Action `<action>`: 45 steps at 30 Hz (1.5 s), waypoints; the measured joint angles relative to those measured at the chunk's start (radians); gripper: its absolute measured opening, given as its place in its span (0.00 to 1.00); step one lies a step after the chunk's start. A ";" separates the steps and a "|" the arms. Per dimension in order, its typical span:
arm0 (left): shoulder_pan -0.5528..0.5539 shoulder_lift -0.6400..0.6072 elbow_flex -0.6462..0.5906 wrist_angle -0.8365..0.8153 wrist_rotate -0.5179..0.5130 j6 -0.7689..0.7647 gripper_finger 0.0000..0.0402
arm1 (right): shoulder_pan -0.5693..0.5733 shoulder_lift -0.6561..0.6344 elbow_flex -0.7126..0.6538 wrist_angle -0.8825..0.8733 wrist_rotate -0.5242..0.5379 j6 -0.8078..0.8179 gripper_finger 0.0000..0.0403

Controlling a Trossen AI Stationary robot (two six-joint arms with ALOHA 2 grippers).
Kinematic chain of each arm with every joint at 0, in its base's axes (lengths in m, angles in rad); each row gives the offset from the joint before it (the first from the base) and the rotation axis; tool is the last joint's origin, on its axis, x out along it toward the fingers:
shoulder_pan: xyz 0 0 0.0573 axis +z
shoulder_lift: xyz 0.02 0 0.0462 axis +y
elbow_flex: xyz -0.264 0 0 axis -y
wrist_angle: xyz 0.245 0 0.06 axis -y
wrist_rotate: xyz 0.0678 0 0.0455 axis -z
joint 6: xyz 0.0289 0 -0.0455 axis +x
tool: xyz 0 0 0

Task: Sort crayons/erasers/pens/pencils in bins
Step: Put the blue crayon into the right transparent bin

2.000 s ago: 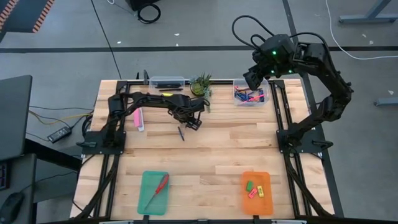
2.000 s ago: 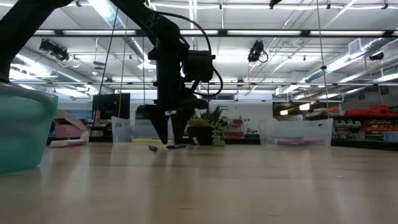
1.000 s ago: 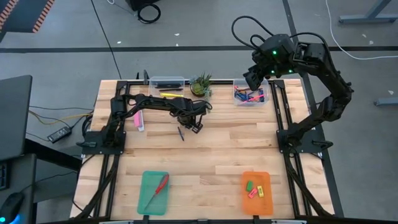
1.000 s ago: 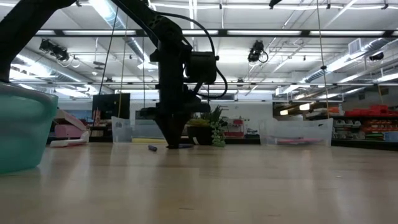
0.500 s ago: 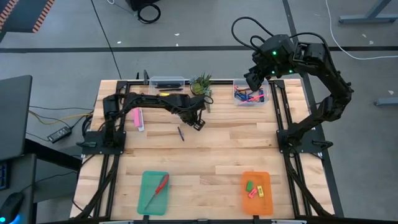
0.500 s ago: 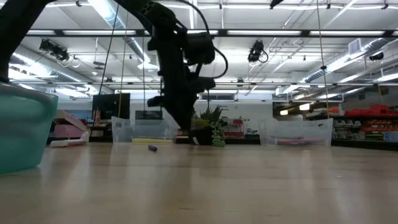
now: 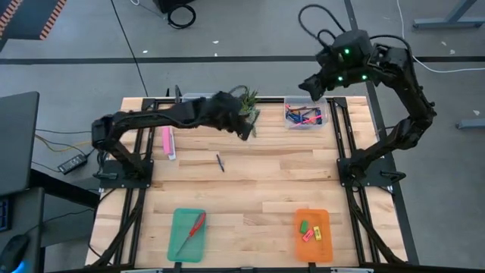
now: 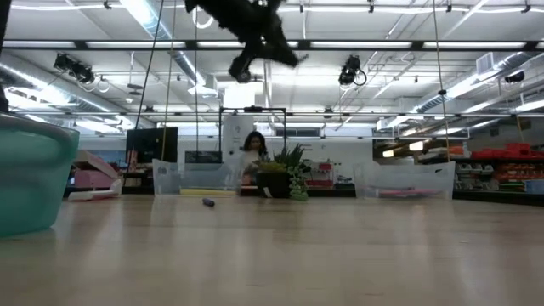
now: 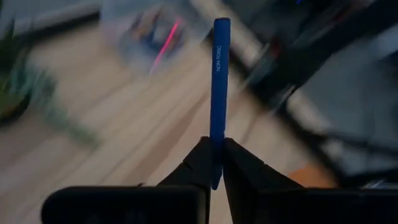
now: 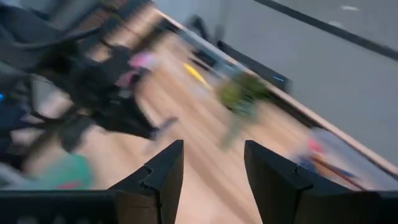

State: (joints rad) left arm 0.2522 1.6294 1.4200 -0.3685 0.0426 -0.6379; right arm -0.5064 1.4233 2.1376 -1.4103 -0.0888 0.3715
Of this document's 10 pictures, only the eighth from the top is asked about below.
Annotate white machine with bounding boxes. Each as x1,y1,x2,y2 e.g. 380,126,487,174
221,115,255,161

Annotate black monitor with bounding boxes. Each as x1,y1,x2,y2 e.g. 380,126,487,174
125,127,179,165

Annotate black hanging cable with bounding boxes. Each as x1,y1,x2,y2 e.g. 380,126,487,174
134,0,166,130

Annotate teal plastic bin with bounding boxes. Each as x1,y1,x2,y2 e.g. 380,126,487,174
0,114,81,238

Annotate white hanging ring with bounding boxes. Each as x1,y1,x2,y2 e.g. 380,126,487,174
191,6,214,30

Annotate yellow pen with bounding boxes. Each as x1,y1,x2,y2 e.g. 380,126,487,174
179,188,237,197

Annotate clear plastic bin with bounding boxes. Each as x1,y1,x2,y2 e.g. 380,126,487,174
151,158,241,198
352,160,456,201

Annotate potted succulent plant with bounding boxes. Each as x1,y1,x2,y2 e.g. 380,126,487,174
253,143,314,201

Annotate black aluminium table frame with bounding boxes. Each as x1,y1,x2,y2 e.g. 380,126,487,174
63,184,544,208

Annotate shelf with red bins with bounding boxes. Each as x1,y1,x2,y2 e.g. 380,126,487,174
418,142,544,193

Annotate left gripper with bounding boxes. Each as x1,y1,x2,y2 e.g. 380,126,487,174
184,0,310,81

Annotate person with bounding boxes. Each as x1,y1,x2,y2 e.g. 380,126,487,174
239,130,269,186

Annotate red storage boxes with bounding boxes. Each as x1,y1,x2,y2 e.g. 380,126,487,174
304,159,356,190

